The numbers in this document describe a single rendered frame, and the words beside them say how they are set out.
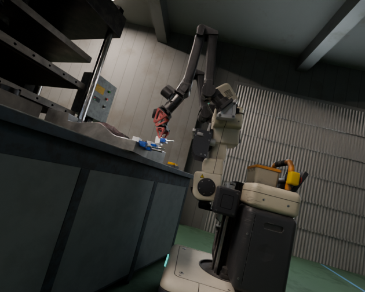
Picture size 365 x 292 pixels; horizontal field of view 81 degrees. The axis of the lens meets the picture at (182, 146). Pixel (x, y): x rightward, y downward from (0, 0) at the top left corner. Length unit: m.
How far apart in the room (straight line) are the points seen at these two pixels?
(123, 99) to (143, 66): 0.76
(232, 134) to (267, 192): 0.41
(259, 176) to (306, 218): 3.06
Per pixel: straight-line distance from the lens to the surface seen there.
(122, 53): 4.85
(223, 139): 1.34
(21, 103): 0.99
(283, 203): 1.20
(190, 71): 1.30
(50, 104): 1.87
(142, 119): 4.17
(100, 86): 2.24
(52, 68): 1.88
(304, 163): 4.33
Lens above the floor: 0.73
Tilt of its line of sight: 9 degrees up
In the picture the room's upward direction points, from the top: 15 degrees clockwise
